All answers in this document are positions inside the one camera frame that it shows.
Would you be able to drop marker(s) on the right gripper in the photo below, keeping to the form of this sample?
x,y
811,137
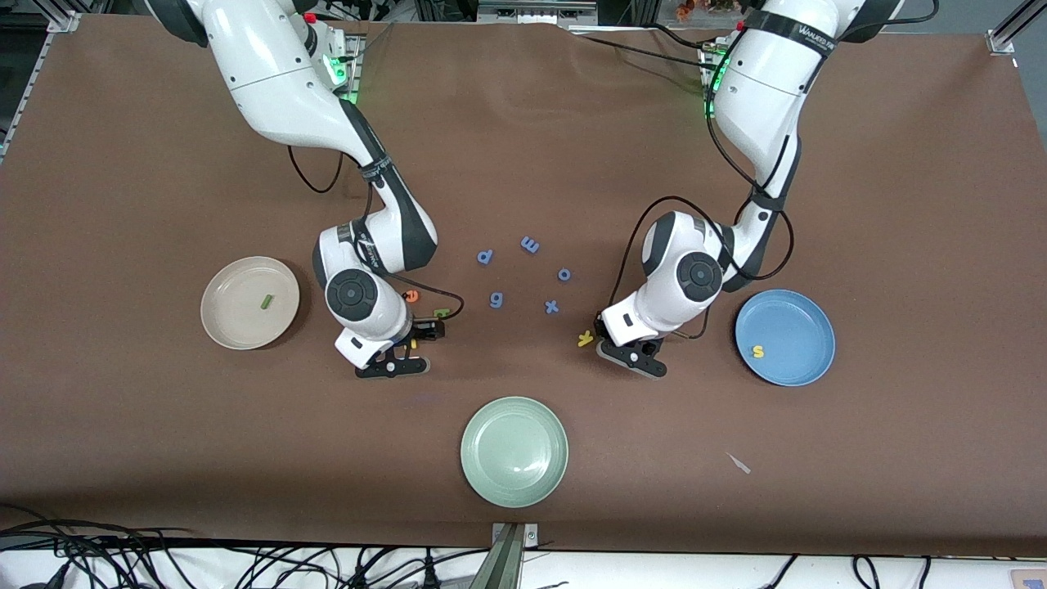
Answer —
x,y
427,330

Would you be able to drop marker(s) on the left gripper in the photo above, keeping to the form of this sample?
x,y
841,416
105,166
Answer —
x,y
599,326

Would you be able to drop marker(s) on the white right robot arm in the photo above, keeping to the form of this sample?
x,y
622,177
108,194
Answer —
x,y
270,74

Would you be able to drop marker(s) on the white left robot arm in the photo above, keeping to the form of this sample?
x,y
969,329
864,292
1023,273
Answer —
x,y
769,82

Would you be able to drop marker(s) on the blue foam letter g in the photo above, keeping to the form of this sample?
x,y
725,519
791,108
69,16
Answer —
x,y
496,306

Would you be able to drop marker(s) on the blue foam letter p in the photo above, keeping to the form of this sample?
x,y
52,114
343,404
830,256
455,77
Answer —
x,y
483,260

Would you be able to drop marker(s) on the blue foam letter m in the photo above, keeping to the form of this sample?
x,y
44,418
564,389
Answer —
x,y
530,245

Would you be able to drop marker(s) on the pale green round plate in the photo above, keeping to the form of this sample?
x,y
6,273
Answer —
x,y
514,451

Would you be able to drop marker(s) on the blue round plate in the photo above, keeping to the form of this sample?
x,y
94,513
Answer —
x,y
793,327

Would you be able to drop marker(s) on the small white paper scrap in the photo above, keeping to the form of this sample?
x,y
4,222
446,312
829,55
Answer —
x,y
739,463

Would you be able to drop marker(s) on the beige round plate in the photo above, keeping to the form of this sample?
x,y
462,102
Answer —
x,y
237,315

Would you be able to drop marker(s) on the grey power strip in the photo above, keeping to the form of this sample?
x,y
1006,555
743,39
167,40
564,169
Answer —
x,y
532,12

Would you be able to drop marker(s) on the orange decorative object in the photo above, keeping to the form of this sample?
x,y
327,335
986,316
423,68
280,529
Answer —
x,y
687,8

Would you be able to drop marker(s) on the tan cardboard box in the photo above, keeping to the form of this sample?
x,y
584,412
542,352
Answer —
x,y
1031,581

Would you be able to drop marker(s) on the aluminium camera mount pole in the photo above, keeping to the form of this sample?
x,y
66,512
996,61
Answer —
x,y
507,560

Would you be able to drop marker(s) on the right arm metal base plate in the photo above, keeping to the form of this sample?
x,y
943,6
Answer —
x,y
355,57

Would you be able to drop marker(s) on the aluminium table edge rail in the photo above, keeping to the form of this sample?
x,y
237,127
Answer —
x,y
64,23

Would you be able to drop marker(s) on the aluminium frame profile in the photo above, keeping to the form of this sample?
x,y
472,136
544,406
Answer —
x,y
1002,41

